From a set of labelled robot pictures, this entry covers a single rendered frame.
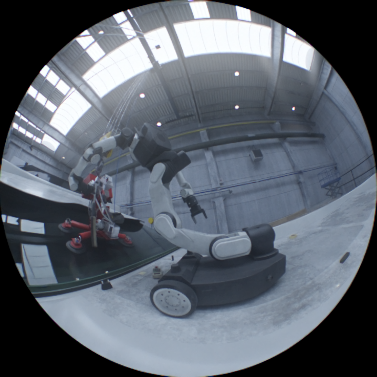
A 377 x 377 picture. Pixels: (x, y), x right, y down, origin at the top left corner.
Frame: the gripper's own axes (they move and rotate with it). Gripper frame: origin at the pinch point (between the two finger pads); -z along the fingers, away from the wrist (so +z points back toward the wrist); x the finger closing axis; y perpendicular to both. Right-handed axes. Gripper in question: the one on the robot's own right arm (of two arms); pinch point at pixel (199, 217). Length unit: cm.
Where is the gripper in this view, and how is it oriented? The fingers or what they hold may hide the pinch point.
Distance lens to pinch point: 93.5
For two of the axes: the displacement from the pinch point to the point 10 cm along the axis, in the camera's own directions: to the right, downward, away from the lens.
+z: -4.3, -8.6, 2.7
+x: -7.3, 5.1, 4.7
